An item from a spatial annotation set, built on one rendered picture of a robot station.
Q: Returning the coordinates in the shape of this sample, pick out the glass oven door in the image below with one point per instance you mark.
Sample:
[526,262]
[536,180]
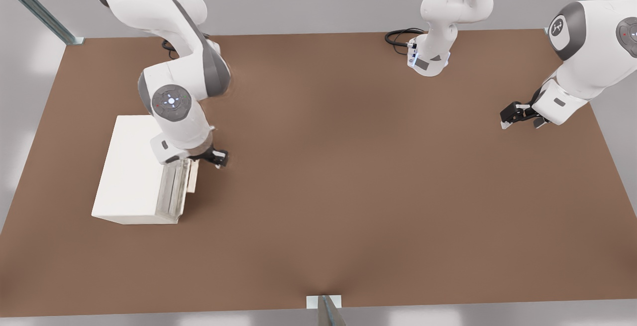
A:
[171,191]

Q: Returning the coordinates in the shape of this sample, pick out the white oven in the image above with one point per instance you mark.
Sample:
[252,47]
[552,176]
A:
[130,171]

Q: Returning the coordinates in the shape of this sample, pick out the silver frame post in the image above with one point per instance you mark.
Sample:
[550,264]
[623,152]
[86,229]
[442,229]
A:
[35,5]
[326,311]

